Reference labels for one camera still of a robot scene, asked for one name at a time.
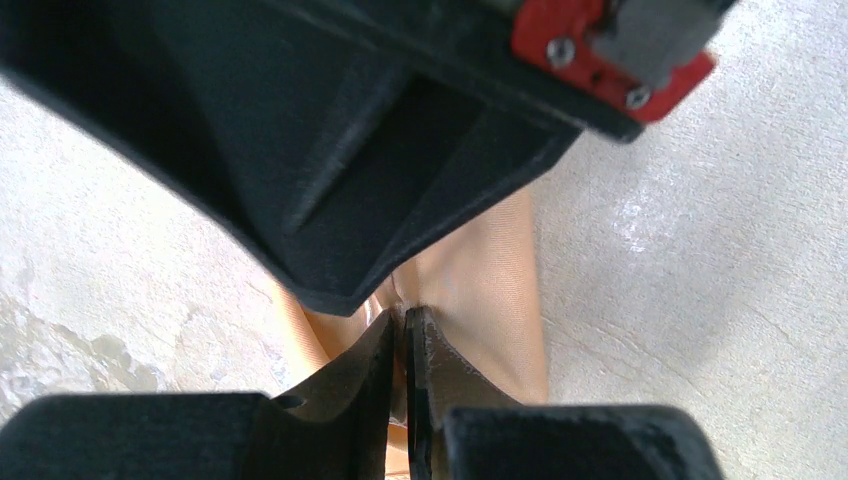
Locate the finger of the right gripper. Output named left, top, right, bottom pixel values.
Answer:
left=1, top=1, right=583, bottom=316

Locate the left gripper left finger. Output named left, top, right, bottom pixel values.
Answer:
left=1, top=313, right=395, bottom=479

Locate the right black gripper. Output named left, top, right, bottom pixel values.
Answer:
left=264, top=0, right=740, bottom=144

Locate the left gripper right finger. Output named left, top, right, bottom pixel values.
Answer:
left=405, top=307, right=724, bottom=479

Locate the peach cloth napkin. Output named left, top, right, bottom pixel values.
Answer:
left=271, top=188, right=551, bottom=480

